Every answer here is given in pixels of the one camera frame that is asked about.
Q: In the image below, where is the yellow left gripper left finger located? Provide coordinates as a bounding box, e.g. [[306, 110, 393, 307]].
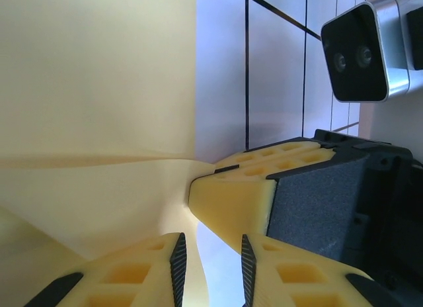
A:
[[22, 232, 188, 307]]

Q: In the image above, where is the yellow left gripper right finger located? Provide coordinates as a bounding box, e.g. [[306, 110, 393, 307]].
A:
[[241, 234, 397, 307]]

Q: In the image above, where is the pale yellow paper sheet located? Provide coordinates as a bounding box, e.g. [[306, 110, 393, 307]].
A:
[[0, 0, 212, 307]]

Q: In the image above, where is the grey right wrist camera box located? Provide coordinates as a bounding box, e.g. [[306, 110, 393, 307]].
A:
[[320, 0, 412, 105]]

